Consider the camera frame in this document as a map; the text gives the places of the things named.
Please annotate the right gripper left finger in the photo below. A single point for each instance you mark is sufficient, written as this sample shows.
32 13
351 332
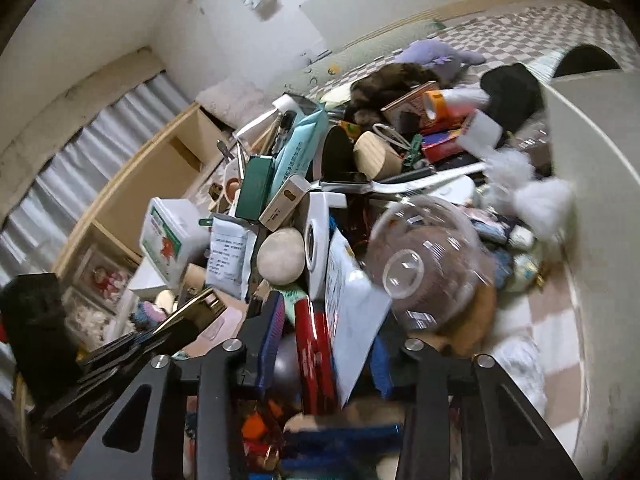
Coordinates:
141 436

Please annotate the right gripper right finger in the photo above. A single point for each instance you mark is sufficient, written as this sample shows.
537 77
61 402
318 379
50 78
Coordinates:
463 418

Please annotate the gold rectangular box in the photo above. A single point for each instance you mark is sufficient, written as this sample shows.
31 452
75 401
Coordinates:
201 310

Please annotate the white paper packet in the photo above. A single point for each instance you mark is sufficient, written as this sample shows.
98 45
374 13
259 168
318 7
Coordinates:
355 310

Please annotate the wooden shelf unit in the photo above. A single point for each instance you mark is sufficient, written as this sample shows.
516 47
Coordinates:
174 163

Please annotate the checkered floor mat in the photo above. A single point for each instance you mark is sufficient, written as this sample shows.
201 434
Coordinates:
547 314

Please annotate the beige round stone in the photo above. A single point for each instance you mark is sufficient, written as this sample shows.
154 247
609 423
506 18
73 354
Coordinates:
281 257

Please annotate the grey curtain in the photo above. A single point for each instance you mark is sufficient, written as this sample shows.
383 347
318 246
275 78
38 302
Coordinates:
37 228

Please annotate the white green wipes pack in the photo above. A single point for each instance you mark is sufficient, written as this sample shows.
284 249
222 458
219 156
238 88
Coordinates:
172 237

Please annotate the clear plastic bowl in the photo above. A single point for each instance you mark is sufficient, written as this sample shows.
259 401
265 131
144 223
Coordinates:
427 256

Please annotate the dark green box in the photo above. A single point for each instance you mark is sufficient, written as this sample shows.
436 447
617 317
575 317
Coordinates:
255 187

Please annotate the white fluffy duster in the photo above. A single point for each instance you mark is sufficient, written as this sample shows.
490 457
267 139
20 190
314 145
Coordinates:
544 205

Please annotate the teal box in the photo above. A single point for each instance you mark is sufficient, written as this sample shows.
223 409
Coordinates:
297 155

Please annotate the white fluffy cushion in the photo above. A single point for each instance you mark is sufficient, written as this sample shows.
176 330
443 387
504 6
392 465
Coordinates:
234 101

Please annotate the round wooden box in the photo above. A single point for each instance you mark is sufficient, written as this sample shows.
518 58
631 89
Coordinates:
375 158

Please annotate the green long bolster pillow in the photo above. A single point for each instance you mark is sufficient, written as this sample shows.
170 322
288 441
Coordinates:
364 56

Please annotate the brown furry toy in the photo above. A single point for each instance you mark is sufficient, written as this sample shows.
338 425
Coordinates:
368 95

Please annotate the white storage box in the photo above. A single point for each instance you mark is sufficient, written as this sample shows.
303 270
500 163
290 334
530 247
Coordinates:
594 122

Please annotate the orange white tube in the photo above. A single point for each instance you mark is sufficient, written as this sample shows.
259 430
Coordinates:
453 103

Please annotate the black garment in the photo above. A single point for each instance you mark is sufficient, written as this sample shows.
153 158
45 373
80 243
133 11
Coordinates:
514 95

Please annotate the purple plush toy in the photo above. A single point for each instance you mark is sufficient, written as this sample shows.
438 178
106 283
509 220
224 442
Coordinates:
444 61

